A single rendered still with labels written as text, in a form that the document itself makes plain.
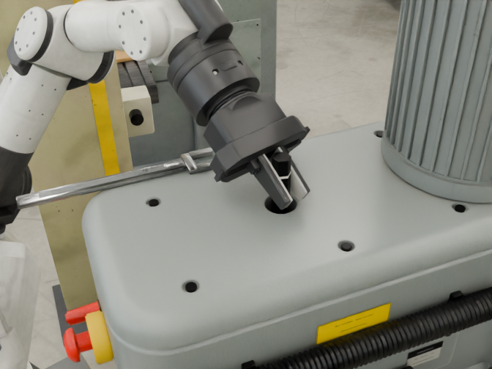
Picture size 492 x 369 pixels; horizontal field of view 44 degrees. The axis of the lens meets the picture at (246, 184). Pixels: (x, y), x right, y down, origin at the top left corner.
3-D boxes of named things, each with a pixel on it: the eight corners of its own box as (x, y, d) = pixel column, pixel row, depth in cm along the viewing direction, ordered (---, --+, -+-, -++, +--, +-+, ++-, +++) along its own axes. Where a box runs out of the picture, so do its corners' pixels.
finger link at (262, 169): (284, 210, 69) (254, 165, 71) (295, 198, 66) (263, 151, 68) (273, 215, 68) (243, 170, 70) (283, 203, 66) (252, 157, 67)
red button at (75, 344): (70, 371, 71) (64, 349, 68) (65, 345, 74) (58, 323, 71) (99, 362, 72) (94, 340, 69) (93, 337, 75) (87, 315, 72)
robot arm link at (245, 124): (291, 158, 77) (239, 85, 80) (322, 116, 69) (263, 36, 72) (209, 198, 71) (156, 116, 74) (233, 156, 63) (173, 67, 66)
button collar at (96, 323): (99, 375, 72) (91, 342, 68) (90, 337, 76) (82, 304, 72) (116, 370, 72) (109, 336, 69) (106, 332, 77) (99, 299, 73)
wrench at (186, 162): (19, 215, 70) (17, 209, 70) (16, 195, 73) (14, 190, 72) (221, 168, 77) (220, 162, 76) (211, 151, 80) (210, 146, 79)
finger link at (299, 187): (307, 190, 67) (276, 146, 69) (296, 203, 70) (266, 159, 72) (318, 185, 68) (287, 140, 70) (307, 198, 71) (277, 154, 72)
